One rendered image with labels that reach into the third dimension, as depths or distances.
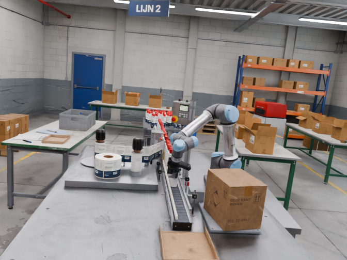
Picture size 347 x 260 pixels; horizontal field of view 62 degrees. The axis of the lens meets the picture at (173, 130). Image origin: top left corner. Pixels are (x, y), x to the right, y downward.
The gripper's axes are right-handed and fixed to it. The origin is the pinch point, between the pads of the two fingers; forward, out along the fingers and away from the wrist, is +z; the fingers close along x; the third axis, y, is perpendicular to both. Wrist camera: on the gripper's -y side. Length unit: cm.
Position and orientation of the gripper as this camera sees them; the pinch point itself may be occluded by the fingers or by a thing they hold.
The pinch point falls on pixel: (175, 178)
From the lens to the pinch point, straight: 212.9
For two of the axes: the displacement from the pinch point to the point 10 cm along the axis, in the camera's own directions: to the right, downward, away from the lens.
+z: -1.3, 7.5, 6.5
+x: 0.5, 6.6, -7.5
